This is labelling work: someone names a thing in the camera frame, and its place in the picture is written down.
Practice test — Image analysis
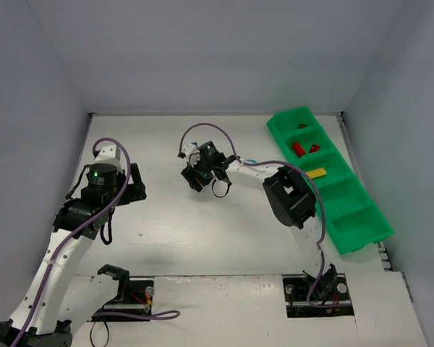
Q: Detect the red lego brick single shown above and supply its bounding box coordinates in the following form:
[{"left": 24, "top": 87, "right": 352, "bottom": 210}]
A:
[{"left": 308, "top": 144, "right": 321, "bottom": 154}]

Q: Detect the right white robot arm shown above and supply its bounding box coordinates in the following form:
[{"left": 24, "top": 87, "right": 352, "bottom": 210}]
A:
[{"left": 178, "top": 141, "right": 330, "bottom": 307}]

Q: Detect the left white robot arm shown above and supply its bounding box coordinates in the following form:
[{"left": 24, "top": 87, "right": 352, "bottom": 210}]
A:
[{"left": 0, "top": 162, "right": 146, "bottom": 346}]

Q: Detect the purple cable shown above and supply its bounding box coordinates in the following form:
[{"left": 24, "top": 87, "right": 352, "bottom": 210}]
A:
[
  {"left": 179, "top": 123, "right": 354, "bottom": 308},
  {"left": 10, "top": 137, "right": 182, "bottom": 347}
]

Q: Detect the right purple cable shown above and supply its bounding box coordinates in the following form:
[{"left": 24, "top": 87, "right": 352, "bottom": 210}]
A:
[{"left": 179, "top": 123, "right": 354, "bottom": 308}]

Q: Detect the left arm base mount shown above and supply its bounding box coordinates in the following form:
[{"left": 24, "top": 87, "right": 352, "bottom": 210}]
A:
[{"left": 90, "top": 278, "right": 154, "bottom": 322}]

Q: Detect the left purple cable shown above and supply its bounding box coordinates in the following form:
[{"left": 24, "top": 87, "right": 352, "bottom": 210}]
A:
[{"left": 10, "top": 137, "right": 182, "bottom": 347}]

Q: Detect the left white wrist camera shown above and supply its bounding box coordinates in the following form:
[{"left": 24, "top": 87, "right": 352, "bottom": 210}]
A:
[{"left": 94, "top": 145, "right": 122, "bottom": 172}]

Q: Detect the yellow lego plate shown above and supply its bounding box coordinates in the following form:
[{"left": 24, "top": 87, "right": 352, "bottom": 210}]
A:
[{"left": 306, "top": 167, "right": 327, "bottom": 179}]

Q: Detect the green compartment tray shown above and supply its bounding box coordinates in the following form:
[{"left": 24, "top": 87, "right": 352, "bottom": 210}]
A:
[{"left": 267, "top": 106, "right": 394, "bottom": 255}]

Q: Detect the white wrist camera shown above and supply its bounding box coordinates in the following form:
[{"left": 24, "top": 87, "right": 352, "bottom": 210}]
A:
[
  {"left": 94, "top": 145, "right": 122, "bottom": 172},
  {"left": 177, "top": 142, "right": 200, "bottom": 166}
]

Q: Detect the red lego brick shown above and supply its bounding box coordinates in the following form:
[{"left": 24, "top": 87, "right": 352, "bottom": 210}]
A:
[{"left": 292, "top": 142, "right": 306, "bottom": 158}]

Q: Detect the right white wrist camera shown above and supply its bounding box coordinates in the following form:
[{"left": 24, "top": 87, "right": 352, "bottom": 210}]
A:
[{"left": 177, "top": 142, "right": 200, "bottom": 166}]

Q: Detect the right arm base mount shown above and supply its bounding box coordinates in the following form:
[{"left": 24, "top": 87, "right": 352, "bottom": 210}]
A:
[{"left": 283, "top": 275, "right": 354, "bottom": 319}]

